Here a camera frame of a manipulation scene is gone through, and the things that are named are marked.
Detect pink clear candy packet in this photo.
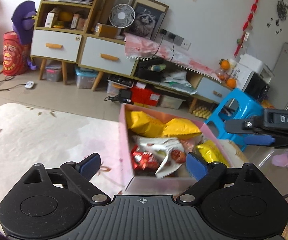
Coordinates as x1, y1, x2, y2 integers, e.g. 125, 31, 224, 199
180, 135, 204, 154

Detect brown snack bar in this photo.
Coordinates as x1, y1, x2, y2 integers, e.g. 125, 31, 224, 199
162, 118, 202, 140

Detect white snack packet blue print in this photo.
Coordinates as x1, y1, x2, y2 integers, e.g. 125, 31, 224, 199
133, 135, 186, 179

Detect pink cardboard snack box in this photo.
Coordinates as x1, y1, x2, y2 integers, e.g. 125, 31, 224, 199
118, 103, 233, 196

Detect small red snack packet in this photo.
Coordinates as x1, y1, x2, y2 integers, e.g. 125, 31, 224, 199
131, 145, 160, 171

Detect large yellow snack bag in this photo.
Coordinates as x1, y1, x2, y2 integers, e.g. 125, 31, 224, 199
126, 111, 165, 138

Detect yellow snack packet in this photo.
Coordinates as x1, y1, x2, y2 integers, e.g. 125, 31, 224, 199
196, 140, 230, 167

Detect blue plastic stool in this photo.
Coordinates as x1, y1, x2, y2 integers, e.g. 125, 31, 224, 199
205, 88, 264, 151

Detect black microwave oven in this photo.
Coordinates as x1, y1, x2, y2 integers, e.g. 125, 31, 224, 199
243, 72, 270, 103

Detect orange fruit lower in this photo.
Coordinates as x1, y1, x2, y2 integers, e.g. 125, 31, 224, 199
226, 78, 237, 89

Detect orange fruit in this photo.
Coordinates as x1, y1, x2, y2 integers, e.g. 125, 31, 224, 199
226, 78, 237, 89
219, 59, 230, 71

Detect white floral table cloth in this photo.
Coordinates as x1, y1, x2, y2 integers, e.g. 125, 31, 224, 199
0, 102, 125, 230

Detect clear storage bin right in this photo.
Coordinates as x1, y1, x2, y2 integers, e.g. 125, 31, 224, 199
159, 95, 185, 109

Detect orange fruit upper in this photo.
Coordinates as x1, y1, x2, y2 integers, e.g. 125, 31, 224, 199
219, 59, 230, 71

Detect clear storage bin blue lid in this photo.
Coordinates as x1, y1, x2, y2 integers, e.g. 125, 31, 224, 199
75, 66, 98, 89

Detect red cardboard box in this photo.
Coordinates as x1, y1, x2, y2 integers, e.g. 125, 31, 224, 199
130, 86, 160, 107

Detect clear storage bin left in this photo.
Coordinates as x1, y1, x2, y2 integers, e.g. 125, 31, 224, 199
46, 64, 62, 82

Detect low wooden tv cabinet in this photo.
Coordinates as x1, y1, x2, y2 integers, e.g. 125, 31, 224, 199
134, 57, 235, 113

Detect red printed bucket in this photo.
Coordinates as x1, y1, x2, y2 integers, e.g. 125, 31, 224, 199
3, 31, 30, 76

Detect pink floral cloth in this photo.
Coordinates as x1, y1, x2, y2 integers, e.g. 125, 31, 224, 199
125, 33, 222, 83

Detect wooden shelf cabinet with drawers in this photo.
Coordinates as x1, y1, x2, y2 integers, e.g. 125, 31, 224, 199
30, 0, 135, 88

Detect framed cat picture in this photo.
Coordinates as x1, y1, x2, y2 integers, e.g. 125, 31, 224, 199
126, 0, 169, 40

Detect white desk fan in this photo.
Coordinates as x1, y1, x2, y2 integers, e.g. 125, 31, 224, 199
102, 0, 135, 40

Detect purple plush toy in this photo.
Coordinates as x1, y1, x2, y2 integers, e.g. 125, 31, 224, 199
11, 1, 37, 75

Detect small white device with cable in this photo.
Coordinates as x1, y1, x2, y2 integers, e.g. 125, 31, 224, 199
0, 76, 35, 92

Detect wall power socket strip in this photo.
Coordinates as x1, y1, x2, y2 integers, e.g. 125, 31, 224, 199
159, 29, 191, 50

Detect red hanging wall decoration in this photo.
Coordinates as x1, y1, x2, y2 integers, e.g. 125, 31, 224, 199
234, 0, 260, 57

